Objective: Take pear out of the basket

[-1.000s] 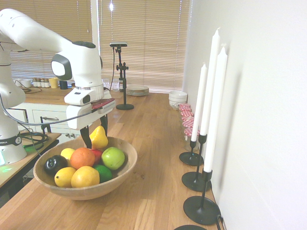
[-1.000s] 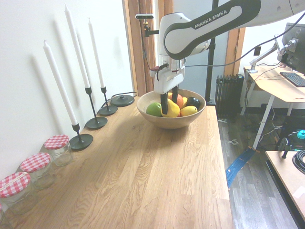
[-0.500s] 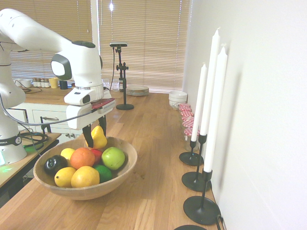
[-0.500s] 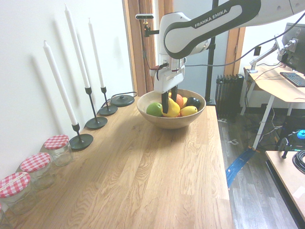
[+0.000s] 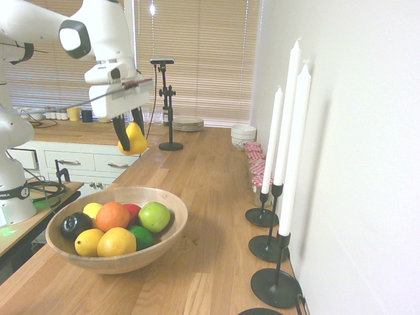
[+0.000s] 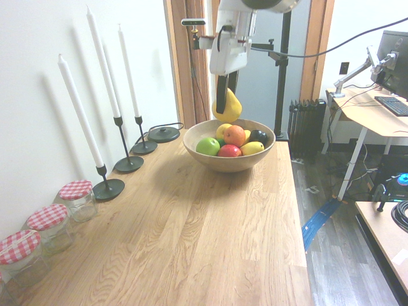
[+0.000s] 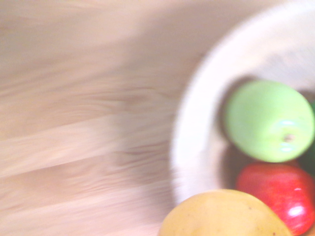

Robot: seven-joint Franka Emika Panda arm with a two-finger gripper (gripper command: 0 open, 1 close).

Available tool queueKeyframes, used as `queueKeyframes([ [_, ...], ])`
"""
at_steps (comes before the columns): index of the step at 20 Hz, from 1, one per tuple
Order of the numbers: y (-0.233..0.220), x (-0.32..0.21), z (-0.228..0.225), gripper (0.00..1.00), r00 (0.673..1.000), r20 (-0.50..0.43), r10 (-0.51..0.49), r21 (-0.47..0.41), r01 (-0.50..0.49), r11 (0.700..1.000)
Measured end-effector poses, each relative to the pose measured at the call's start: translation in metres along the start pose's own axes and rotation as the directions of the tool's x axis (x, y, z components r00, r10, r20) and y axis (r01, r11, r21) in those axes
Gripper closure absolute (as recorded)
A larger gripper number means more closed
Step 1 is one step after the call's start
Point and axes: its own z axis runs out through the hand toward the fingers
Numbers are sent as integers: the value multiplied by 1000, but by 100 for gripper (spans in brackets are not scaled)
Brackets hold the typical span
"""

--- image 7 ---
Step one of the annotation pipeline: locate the round wooden bowl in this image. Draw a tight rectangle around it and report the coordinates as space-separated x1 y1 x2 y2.
169 0 315 236

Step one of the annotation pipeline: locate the red apple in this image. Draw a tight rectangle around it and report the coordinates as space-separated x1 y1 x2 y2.
235 162 315 236

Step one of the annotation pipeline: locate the green apple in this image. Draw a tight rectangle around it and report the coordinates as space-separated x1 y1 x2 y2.
222 80 315 163

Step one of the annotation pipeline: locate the dark green avocado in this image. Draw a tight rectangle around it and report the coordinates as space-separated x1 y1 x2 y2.
299 100 315 173

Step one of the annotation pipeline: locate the yellow pear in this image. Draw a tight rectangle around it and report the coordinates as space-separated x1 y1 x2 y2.
157 188 293 236

